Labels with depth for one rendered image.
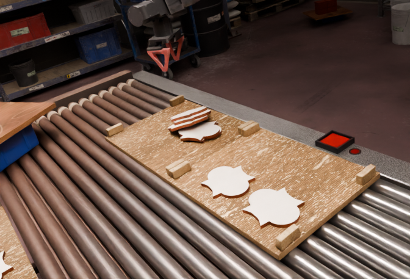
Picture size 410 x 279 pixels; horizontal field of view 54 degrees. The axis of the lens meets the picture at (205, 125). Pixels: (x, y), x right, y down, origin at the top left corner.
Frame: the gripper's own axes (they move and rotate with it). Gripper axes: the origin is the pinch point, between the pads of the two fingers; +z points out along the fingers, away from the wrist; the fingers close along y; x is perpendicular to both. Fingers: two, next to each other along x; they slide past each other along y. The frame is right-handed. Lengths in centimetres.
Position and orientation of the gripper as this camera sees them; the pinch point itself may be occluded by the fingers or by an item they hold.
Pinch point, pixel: (170, 63)
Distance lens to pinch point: 127.5
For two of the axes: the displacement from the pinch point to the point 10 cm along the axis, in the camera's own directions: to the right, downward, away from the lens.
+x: 9.4, -0.1, -3.5
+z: 1.8, 8.8, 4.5
